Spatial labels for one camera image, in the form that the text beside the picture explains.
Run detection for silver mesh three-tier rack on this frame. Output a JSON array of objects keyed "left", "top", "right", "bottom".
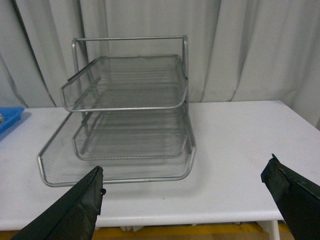
[{"left": 37, "top": 35, "right": 196, "bottom": 187}]

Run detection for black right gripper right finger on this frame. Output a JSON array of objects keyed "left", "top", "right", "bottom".
[{"left": 260, "top": 154, "right": 320, "bottom": 240}]

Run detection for blue plastic tray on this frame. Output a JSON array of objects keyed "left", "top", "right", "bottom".
[{"left": 0, "top": 107, "right": 25, "bottom": 141}]

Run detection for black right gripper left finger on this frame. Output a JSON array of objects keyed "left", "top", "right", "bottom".
[{"left": 12, "top": 166, "right": 106, "bottom": 240}]

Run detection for white curtain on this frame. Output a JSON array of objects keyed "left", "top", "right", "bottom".
[{"left": 0, "top": 0, "right": 320, "bottom": 127}]

